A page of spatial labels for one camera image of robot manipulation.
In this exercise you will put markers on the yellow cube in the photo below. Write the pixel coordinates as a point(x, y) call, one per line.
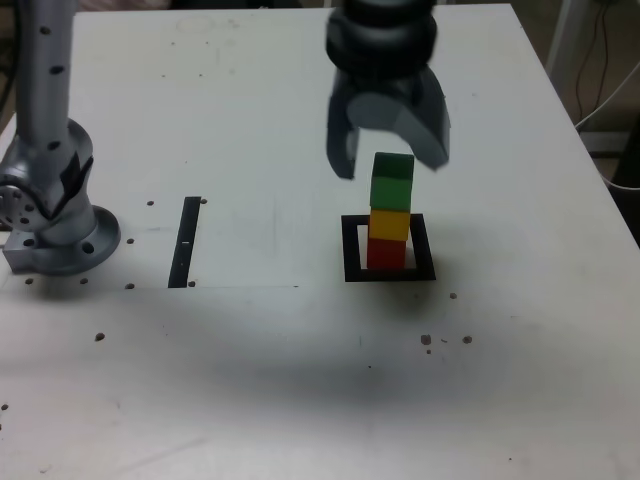
point(389, 225)

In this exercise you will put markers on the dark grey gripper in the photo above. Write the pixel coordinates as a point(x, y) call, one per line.
point(390, 87)

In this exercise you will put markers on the grey metal bar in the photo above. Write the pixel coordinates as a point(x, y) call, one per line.
point(602, 142)

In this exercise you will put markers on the black tape square outline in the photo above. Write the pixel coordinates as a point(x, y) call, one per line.
point(350, 250)

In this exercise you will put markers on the black tape strip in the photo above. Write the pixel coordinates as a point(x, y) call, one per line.
point(181, 250)

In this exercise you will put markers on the red cube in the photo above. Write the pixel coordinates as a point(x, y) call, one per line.
point(385, 255)

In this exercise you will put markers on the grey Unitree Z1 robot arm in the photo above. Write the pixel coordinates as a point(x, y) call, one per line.
point(65, 235)

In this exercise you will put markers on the white table leg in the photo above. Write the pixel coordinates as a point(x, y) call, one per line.
point(559, 40)

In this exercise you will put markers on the green cube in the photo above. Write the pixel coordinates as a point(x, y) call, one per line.
point(391, 187)

